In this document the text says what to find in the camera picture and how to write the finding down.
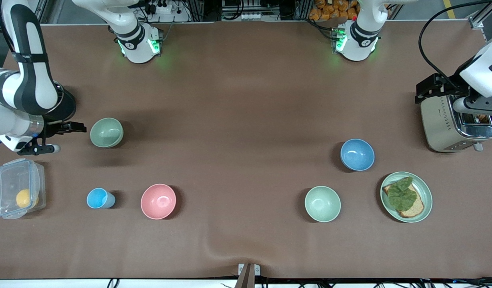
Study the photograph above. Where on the brown toast slice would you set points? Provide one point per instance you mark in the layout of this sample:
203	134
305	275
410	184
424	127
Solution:
482	118

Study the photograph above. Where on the large white power strip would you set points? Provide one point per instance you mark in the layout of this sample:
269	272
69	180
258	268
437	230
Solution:
176	16

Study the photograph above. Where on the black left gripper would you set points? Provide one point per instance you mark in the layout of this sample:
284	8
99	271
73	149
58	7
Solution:
441	85

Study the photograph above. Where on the clear plastic lidded container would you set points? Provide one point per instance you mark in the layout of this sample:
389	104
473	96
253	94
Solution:
10	180

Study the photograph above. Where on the blue bowl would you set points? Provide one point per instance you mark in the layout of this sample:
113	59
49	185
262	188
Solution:
357	154

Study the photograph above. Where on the cream and chrome toaster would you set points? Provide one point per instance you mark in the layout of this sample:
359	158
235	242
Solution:
438	124

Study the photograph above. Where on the brown table cloth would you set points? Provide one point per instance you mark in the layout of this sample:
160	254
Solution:
246	180

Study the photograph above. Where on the aluminium frame profile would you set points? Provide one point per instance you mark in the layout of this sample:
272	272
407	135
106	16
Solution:
490	10
44	10

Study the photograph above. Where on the dull green bowl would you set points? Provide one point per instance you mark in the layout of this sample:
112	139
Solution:
106	132

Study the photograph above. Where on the metal table edge bracket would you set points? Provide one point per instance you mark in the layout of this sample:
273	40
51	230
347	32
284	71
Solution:
248	276

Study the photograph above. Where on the small white power strip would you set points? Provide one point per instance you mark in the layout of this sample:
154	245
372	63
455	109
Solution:
252	16

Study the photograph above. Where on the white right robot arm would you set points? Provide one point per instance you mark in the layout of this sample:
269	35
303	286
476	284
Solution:
38	80

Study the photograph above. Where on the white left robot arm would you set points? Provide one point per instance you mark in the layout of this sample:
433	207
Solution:
360	40

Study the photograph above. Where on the yellow lemon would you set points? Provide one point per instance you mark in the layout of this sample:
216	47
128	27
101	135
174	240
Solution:
24	198

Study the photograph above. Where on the green lettuce leaf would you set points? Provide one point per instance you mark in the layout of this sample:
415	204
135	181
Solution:
402	196

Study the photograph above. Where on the bag of orange fruit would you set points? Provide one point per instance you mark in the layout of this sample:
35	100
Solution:
330	10

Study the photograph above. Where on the light blue cup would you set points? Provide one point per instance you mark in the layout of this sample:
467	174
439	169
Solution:
97	198

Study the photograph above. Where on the pale green plate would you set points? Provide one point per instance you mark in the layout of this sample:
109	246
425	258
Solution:
426	192

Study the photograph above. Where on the brown bread slice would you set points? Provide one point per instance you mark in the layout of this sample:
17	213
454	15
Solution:
416	208

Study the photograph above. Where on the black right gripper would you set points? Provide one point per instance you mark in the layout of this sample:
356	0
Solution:
55	128

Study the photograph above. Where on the pink bowl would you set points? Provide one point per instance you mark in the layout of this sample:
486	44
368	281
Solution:
158	201

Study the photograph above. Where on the pale mint green bowl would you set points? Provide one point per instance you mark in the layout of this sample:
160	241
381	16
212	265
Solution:
322	203

